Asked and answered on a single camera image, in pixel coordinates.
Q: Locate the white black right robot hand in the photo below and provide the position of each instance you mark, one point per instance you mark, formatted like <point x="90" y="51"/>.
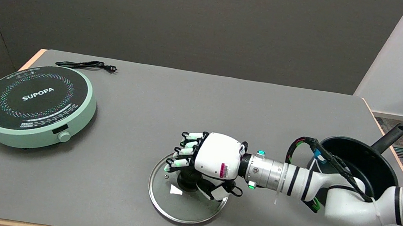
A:
<point x="217" y="154"/>

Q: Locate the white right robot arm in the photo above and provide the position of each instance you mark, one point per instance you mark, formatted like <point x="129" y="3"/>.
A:
<point x="350" y="207"/>

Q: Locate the glass pot lid black knob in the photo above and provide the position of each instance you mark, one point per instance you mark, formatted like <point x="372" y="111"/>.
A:
<point x="184" y="207"/>

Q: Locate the green round induction cooker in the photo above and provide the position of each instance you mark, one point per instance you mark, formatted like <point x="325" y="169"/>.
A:
<point x="35" y="103"/>

